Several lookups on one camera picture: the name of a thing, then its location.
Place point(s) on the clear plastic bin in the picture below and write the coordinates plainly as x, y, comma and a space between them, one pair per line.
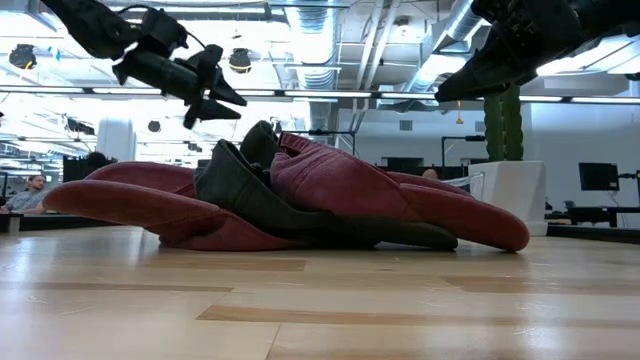
475, 185

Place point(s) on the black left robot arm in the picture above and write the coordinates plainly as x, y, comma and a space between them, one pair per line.
90, 25

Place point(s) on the yellow hanging tag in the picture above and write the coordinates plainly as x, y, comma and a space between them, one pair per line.
458, 119

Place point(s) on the black computer monitor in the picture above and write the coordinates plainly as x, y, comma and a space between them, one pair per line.
599, 176

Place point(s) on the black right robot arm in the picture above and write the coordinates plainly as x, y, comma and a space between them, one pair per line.
615, 15

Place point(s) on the white hexagonal plant pot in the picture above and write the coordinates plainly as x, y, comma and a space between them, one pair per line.
515, 200

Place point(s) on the black cap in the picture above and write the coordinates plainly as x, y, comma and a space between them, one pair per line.
235, 185

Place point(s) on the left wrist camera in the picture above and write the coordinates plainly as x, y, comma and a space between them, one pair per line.
162, 30

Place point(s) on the black ceiling spotlight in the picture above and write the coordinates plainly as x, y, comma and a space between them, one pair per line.
240, 61
22, 56
154, 126

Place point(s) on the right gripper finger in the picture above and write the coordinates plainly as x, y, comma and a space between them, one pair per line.
480, 80

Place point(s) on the black office desk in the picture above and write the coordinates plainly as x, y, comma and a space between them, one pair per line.
595, 215

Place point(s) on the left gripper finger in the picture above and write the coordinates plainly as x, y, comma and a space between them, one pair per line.
225, 94
212, 110

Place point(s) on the person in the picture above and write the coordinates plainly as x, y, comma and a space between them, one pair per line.
430, 174
30, 201

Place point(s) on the green cactus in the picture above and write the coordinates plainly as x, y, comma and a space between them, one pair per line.
502, 130

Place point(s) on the black aluminium table frame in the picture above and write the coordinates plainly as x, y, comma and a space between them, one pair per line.
590, 231

